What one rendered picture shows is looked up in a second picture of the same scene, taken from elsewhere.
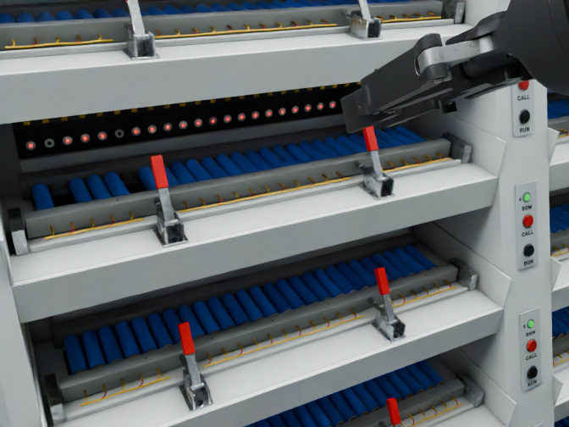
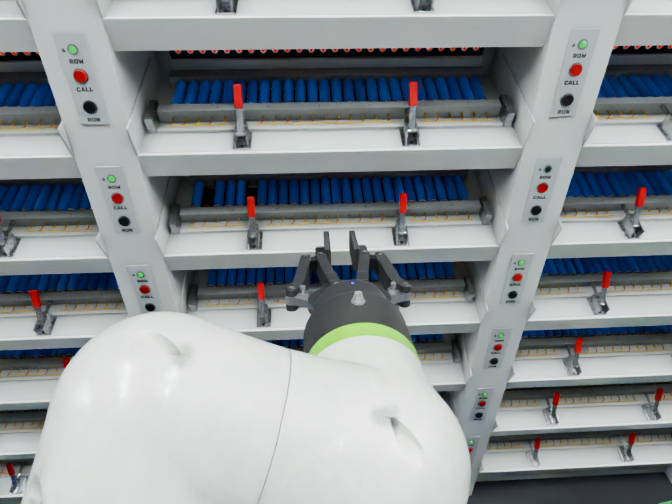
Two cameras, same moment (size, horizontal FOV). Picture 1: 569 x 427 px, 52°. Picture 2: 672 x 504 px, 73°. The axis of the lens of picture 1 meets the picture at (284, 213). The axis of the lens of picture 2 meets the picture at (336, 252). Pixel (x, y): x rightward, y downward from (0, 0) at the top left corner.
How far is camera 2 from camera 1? 0.41 m
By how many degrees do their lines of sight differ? 30
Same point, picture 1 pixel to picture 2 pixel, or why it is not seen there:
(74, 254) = (200, 241)
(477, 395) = (456, 358)
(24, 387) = (170, 299)
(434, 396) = (427, 349)
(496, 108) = (511, 202)
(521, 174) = (521, 247)
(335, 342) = not seen: hidden behind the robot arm
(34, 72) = (174, 155)
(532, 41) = not seen: hidden behind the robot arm
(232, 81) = (298, 165)
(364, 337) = not seen: hidden behind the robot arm
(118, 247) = (223, 242)
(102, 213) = (222, 216)
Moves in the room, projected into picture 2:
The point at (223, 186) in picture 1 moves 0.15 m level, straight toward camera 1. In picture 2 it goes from (298, 212) to (266, 257)
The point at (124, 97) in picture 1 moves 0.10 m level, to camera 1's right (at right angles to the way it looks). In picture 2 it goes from (227, 169) to (283, 178)
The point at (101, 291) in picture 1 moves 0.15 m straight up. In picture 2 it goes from (211, 264) to (196, 190)
